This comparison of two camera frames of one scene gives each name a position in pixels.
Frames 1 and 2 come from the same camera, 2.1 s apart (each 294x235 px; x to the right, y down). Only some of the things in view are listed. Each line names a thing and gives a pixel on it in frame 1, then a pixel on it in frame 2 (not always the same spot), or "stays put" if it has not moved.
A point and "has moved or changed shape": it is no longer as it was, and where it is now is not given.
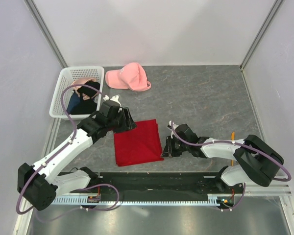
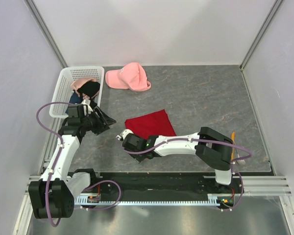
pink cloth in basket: [81, 81] stays put
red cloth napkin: [143, 145] has moved or changed shape
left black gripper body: [120, 124] → [92, 122]
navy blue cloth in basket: [74, 100] stays put
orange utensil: [232, 139] stays put
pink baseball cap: [131, 76] stays put
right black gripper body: [175, 148] → [138, 156]
